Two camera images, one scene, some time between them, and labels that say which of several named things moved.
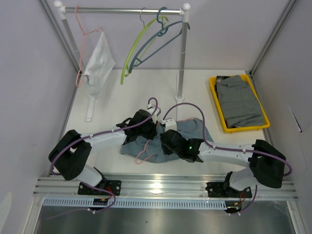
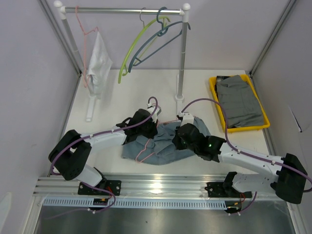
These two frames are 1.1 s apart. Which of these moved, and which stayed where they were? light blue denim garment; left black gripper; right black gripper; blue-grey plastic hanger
Moved: right black gripper
Stayed: left black gripper; blue-grey plastic hanger; light blue denim garment
